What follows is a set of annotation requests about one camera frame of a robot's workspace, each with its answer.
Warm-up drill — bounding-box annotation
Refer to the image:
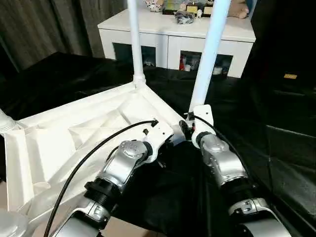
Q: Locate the white plastic table top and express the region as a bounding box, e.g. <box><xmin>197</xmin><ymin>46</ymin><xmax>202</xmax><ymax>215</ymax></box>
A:
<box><xmin>4</xmin><ymin>81</ymin><xmax>196</xmax><ymax>215</ymax></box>

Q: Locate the grey-green curtain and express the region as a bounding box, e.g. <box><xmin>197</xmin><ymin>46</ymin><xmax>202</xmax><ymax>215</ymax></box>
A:
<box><xmin>0</xmin><ymin>0</ymin><xmax>129</xmax><ymax>72</ymax></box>

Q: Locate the black mat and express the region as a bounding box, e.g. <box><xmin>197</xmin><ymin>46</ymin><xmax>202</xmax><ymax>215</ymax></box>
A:
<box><xmin>0</xmin><ymin>51</ymin><xmax>316</xmax><ymax>237</ymax></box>

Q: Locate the black and white bundle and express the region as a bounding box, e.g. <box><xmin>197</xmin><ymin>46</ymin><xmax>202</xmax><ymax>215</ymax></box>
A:
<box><xmin>174</xmin><ymin>11</ymin><xmax>196</xmax><ymax>25</ymax></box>

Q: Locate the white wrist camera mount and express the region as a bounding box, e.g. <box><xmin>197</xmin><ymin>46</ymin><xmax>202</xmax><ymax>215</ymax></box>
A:
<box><xmin>187</xmin><ymin>105</ymin><xmax>214</xmax><ymax>149</ymax></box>
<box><xmin>143</xmin><ymin>119</ymin><xmax>175</xmax><ymax>163</ymax></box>

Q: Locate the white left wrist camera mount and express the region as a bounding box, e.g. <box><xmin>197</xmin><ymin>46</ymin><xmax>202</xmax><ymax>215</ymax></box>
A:
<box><xmin>143</xmin><ymin>119</ymin><xmax>175</xmax><ymax>163</ymax></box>

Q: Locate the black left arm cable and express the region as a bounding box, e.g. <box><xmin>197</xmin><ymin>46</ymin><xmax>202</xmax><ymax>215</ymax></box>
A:
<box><xmin>43</xmin><ymin>120</ymin><xmax>159</xmax><ymax>237</ymax></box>

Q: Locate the white spotted plush toy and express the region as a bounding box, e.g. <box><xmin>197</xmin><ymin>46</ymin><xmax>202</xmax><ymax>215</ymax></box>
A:
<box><xmin>144</xmin><ymin>0</ymin><xmax>164</xmax><ymax>13</ymax></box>

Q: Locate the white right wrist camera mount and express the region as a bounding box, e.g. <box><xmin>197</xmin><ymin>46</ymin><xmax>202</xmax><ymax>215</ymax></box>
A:
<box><xmin>187</xmin><ymin>105</ymin><xmax>214</xmax><ymax>149</ymax></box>

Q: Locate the white cabinet with glass doors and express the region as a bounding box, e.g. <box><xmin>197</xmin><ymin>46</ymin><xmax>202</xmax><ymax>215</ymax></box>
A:
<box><xmin>97</xmin><ymin>8</ymin><xmax>256</xmax><ymax>79</ymax></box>

